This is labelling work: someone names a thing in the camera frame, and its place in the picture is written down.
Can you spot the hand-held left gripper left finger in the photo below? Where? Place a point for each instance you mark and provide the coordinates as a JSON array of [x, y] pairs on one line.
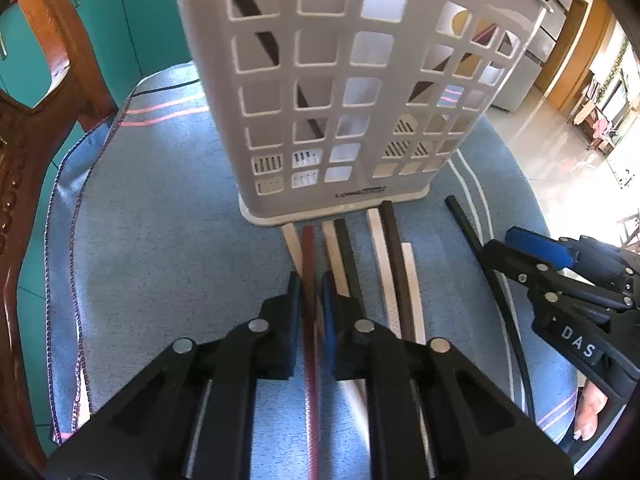
[[292, 312]]

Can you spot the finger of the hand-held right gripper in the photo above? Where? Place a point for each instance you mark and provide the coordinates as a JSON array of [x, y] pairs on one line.
[[510, 262], [540, 247]]

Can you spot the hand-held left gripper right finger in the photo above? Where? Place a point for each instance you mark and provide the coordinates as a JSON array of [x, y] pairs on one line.
[[328, 307]]

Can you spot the black chopstick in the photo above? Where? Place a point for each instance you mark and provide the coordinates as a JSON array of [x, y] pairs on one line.
[[470, 232]]

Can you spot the reddish brown chopstick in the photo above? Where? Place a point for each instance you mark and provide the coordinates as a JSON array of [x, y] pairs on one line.
[[310, 260]]

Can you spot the dark green chopstick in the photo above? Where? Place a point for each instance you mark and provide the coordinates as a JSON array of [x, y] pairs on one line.
[[347, 255]]

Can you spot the beige chopstick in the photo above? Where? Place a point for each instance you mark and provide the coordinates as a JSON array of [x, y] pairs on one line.
[[412, 280], [380, 255], [332, 250], [292, 250]]

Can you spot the dark brown chopstick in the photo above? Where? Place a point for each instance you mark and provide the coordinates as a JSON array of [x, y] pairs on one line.
[[397, 260], [265, 40]]

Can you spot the white plastic utensil basket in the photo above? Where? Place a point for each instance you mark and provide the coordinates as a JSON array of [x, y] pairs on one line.
[[325, 22]]

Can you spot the cluttered wooden furniture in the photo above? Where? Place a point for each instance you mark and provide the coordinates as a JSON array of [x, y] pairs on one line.
[[597, 120]]

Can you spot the blue striped cloth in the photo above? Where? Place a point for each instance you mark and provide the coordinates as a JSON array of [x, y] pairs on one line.
[[165, 240]]

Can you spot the grey metal appliance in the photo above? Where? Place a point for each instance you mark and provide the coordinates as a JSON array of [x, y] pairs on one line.
[[525, 75]]

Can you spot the wooden door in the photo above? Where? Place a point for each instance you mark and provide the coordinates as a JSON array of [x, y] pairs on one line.
[[575, 45]]

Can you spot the carved wooden chair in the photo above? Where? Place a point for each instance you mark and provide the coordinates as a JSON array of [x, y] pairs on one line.
[[20, 160]]

